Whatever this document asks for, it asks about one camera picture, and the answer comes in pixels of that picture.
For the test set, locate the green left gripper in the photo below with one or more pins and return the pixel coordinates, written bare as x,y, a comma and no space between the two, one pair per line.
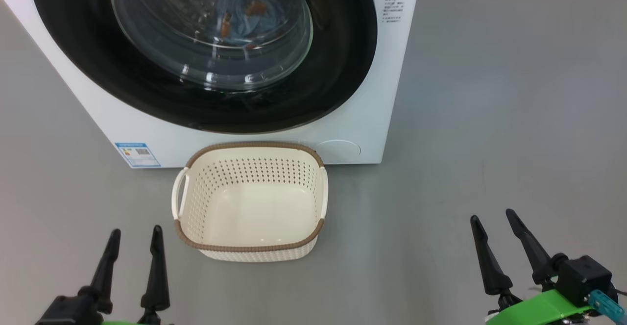
149,319

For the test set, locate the blue energy label sticker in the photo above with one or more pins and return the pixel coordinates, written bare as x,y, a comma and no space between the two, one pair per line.
138,154

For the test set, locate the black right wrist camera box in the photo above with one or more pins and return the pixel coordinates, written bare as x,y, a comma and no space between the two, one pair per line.
583,278

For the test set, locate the blue cartoon print garment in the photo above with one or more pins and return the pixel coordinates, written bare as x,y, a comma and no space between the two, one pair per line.
245,21

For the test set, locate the black washing machine door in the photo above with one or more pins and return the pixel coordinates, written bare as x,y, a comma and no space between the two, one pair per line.
88,45

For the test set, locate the round white filter cover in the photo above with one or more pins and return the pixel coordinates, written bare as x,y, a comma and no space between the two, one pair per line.
338,151

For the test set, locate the cream perforated laundry basket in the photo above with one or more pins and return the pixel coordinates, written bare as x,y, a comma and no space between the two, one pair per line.
250,212

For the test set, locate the white front-load washing machine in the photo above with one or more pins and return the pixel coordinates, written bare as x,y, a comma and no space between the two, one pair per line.
372,119

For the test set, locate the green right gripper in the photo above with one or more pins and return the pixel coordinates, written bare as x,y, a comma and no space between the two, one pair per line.
539,310

